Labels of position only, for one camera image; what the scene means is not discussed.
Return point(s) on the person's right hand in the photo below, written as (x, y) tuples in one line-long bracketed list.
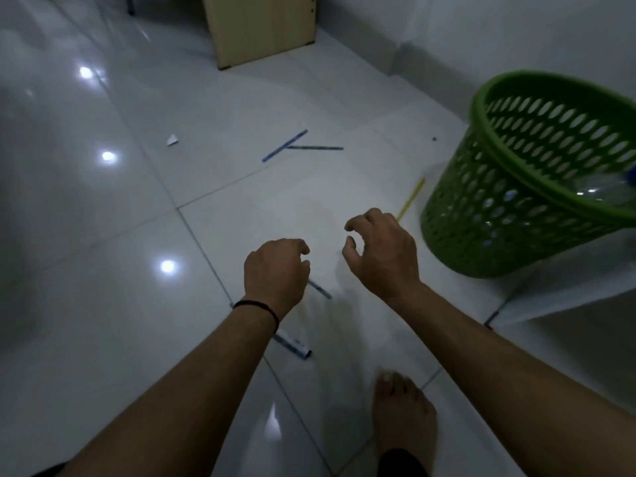
[(387, 258)]

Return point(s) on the person's left hand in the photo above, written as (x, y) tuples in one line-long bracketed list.
[(273, 275)]

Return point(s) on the person's left fingers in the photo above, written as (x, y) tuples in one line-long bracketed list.
[(301, 263)]

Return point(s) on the person's right thumb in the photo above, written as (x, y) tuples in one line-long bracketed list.
[(349, 253)]

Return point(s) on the person's left forearm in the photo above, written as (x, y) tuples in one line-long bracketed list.
[(184, 392)]

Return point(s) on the person's right forearm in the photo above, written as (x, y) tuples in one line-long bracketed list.
[(507, 387)]

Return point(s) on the blue and white pen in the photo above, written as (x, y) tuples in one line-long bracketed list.
[(320, 289)]

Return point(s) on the black wristband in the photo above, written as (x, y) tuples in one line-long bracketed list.
[(258, 307)]

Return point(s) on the yellow pencil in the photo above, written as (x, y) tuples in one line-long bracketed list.
[(411, 198)]

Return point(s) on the white marker with dark cap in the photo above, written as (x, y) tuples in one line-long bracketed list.
[(293, 345)]

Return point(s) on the dark slim pen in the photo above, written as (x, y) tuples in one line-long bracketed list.
[(318, 147)]

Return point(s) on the green perforated plastic basket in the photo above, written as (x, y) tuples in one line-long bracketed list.
[(497, 193)]

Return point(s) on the person's bare foot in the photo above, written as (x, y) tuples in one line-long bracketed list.
[(405, 417)]

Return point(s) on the white paper scrap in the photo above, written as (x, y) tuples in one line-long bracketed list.
[(172, 140)]

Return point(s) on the light wooden cabinet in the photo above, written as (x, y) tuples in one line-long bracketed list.
[(258, 27)]

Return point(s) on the clear plastic bottle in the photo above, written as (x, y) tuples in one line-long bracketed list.
[(603, 188)]

